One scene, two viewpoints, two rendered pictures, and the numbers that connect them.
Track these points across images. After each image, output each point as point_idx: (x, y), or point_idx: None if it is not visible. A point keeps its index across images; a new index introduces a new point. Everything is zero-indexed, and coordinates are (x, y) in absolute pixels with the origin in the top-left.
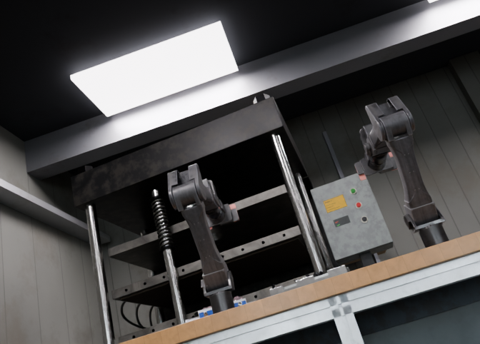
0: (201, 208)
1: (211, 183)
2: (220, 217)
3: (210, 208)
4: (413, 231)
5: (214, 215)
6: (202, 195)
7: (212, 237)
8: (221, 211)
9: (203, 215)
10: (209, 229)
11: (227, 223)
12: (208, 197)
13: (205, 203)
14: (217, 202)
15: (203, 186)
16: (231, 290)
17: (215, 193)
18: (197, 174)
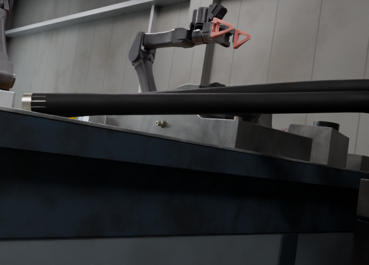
0: (134, 67)
1: (197, 10)
2: (206, 40)
3: (183, 44)
4: (8, 90)
5: (197, 43)
6: (129, 59)
7: (144, 83)
8: (203, 35)
9: (136, 71)
10: (143, 78)
11: (217, 41)
12: (167, 41)
13: (174, 45)
14: (178, 38)
15: (137, 49)
16: None
17: (197, 20)
18: (132, 43)
